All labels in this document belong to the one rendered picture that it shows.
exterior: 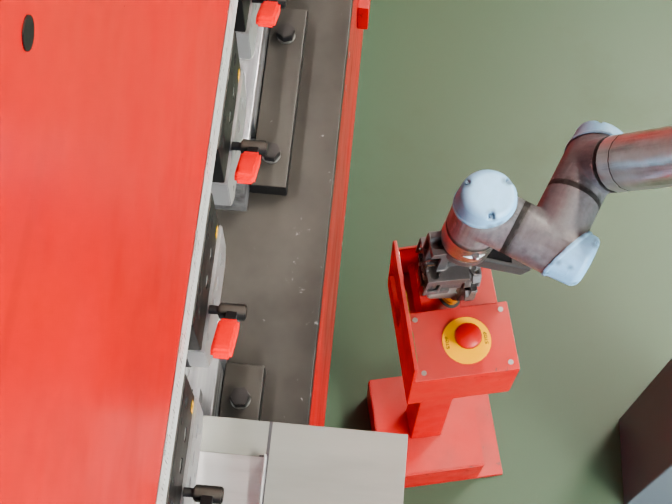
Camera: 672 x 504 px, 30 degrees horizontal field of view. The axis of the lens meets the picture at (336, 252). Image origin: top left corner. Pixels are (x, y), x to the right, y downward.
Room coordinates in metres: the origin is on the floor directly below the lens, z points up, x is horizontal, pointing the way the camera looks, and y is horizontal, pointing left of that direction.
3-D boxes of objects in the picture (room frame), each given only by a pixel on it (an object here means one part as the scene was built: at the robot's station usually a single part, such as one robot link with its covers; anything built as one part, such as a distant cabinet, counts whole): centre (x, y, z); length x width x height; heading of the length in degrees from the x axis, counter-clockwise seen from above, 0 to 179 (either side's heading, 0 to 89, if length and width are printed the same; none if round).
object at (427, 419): (0.62, -0.18, 0.39); 0.06 x 0.06 x 0.54; 8
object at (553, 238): (0.64, -0.29, 1.02); 0.11 x 0.11 x 0.08; 63
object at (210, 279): (0.48, 0.18, 1.24); 0.15 x 0.09 x 0.17; 175
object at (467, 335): (0.57, -0.19, 0.79); 0.04 x 0.04 x 0.04
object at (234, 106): (0.68, 0.16, 1.24); 0.15 x 0.09 x 0.17; 175
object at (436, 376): (0.62, -0.18, 0.75); 0.20 x 0.16 x 0.18; 8
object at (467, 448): (0.62, -0.21, 0.06); 0.25 x 0.20 x 0.12; 98
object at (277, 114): (0.91, 0.09, 0.89); 0.30 x 0.05 x 0.03; 175
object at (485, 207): (0.67, -0.19, 1.03); 0.09 x 0.08 x 0.11; 63
